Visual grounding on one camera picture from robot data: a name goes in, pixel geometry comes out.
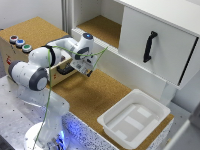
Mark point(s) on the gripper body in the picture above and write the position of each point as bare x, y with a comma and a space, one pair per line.
82, 64

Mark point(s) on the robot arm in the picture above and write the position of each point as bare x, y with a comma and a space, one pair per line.
25, 75

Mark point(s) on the wooden drawer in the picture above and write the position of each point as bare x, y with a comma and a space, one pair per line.
60, 77

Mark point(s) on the wooden drawer box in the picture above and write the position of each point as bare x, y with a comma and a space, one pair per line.
36, 30

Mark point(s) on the green button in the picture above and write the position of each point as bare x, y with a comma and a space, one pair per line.
26, 48

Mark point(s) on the white cabinet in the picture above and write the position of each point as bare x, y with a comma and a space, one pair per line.
140, 78

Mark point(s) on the blue button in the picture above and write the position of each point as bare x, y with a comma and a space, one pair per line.
20, 42

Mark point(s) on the red button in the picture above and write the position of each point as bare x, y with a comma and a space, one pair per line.
13, 39

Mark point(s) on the white plastic box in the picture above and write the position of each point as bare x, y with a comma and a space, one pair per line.
133, 120

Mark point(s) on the white sliding door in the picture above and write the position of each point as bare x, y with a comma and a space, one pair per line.
166, 50

